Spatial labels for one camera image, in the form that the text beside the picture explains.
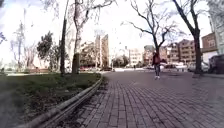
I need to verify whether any dark tree trunk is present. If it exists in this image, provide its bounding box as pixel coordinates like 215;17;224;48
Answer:
59;0;71;75

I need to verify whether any brick path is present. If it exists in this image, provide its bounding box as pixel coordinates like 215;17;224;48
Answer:
54;69;224;128

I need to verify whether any grass lawn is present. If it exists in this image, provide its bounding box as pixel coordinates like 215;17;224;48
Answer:
0;72;103;128

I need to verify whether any pale bare tree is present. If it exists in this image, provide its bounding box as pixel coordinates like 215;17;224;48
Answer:
68;0;118;75

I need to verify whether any brick building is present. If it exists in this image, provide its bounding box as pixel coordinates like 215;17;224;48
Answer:
143;38;198;66

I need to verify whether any evergreen tree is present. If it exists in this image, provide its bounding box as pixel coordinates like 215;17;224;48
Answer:
36;30;61;71

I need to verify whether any person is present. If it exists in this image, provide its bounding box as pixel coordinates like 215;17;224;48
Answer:
151;51;163;80

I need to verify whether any white building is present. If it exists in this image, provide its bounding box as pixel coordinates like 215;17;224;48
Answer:
128;48;144;67

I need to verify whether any low kerb rail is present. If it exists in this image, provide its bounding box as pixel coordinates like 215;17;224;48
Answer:
14;74;105;128

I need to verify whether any white car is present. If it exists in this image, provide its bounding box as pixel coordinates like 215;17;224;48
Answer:
187;61;210;74

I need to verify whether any dark vehicle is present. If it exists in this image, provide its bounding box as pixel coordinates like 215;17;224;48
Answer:
208;54;224;75

